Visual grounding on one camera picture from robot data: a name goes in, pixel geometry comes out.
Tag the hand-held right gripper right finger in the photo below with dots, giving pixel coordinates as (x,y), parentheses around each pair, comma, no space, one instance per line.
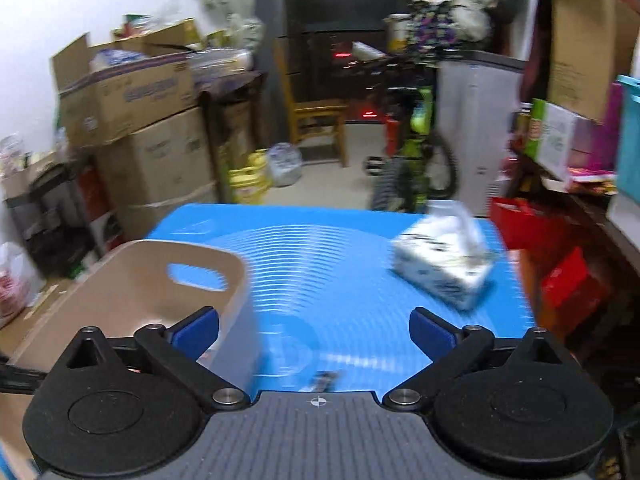
(430,332)

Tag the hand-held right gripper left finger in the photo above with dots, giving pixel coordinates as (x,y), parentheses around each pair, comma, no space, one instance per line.
(200,332)

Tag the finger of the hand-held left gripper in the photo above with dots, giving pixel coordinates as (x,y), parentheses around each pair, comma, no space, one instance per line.
(20,377)

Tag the beige plastic storage bin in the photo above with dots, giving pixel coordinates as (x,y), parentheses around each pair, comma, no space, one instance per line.
(125,290)

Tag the white tissue box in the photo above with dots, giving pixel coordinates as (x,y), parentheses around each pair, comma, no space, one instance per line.
(440,260)

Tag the white red printed plastic bag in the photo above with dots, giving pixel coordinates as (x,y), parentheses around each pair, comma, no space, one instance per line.
(15,285)

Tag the blue silicone mat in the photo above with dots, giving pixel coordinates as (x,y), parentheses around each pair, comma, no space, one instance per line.
(340,270)

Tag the taped cardboard box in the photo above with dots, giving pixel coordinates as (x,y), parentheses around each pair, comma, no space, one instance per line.
(170,215)

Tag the red paper bag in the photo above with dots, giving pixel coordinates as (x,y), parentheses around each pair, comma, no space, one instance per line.
(515,222)

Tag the red black appliance box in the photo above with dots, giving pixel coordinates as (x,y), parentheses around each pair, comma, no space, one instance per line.
(100,225)

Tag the red gift box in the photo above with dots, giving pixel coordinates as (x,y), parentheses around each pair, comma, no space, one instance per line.
(575,285)

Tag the yellow oil bottles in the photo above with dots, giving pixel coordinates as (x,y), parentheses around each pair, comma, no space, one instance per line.
(250,180)

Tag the black metal cart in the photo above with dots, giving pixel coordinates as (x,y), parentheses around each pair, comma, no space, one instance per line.
(50,210)

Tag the green black bicycle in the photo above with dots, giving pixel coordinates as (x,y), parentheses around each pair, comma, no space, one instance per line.
(415,160)

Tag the large plain cardboard box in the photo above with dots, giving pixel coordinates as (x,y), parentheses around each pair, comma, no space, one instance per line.
(160,155)

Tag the clear plastic bag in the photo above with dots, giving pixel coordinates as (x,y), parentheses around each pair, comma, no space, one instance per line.
(285,165)

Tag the dark wooden table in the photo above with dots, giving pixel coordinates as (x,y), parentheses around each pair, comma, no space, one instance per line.
(600,230)

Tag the dark wooden cabinet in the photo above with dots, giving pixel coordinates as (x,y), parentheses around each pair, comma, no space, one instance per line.
(235,130)

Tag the white cabinet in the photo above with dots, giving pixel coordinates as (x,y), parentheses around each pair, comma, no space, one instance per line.
(480,125)

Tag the white plastic box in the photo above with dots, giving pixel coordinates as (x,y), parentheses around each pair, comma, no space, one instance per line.
(625,217)

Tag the green white carton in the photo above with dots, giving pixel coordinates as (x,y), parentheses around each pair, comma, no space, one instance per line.
(555,140)

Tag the open printed cardboard box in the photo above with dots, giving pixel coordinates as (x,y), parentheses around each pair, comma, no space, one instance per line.
(135,100)

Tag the wooden chair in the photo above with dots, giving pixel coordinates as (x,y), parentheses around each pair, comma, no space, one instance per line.
(315,120)

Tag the blue plastic storage crate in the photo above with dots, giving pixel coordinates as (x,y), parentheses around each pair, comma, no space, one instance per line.
(630,135)

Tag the floral fabric bag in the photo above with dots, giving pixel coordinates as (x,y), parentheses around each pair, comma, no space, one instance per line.
(432,30)

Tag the tall flat cardboard box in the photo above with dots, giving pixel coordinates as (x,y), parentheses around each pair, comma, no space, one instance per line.
(585,55)

